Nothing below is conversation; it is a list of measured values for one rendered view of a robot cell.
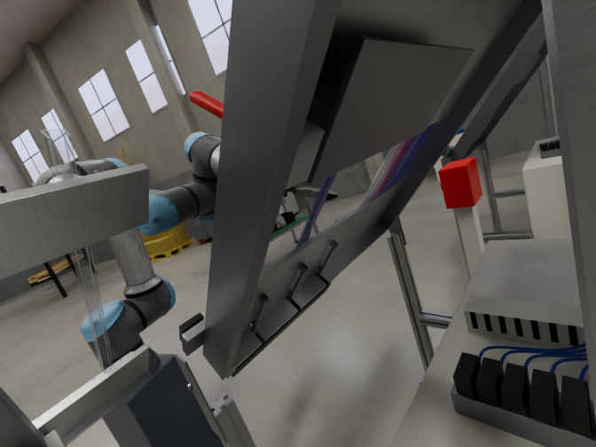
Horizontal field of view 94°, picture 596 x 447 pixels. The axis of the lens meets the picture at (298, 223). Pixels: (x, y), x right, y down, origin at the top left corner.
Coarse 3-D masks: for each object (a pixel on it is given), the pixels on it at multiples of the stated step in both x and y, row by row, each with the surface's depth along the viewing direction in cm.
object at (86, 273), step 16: (48, 144) 19; (64, 144) 20; (48, 160) 21; (64, 160) 21; (64, 176) 21; (80, 256) 27; (80, 272) 28; (96, 288) 31; (96, 304) 33; (96, 320) 35; (96, 336) 37
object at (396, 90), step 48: (384, 0) 23; (432, 0) 29; (480, 0) 38; (336, 48) 22; (384, 48) 20; (432, 48) 27; (480, 48) 53; (336, 96) 27; (384, 96) 26; (432, 96) 36; (336, 144) 24; (384, 144) 34
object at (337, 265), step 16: (384, 224) 94; (368, 240) 86; (336, 256) 78; (352, 256) 79; (336, 272) 74; (304, 288) 67; (320, 288) 69; (288, 304) 63; (304, 304) 64; (272, 320) 59; (240, 352) 53
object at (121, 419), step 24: (168, 360) 87; (144, 384) 79; (168, 384) 85; (120, 408) 76; (144, 408) 77; (168, 408) 83; (192, 408) 90; (120, 432) 82; (144, 432) 76; (168, 432) 82; (192, 432) 89
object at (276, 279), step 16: (384, 192) 72; (368, 208) 70; (384, 208) 87; (336, 224) 58; (352, 224) 68; (368, 224) 84; (320, 240) 55; (336, 240) 66; (352, 240) 81; (288, 256) 48; (304, 256) 54; (320, 256) 64; (272, 272) 46; (288, 272) 53; (304, 272) 62; (256, 288) 45; (272, 288) 52; (288, 288) 61; (256, 304) 50; (272, 304) 59
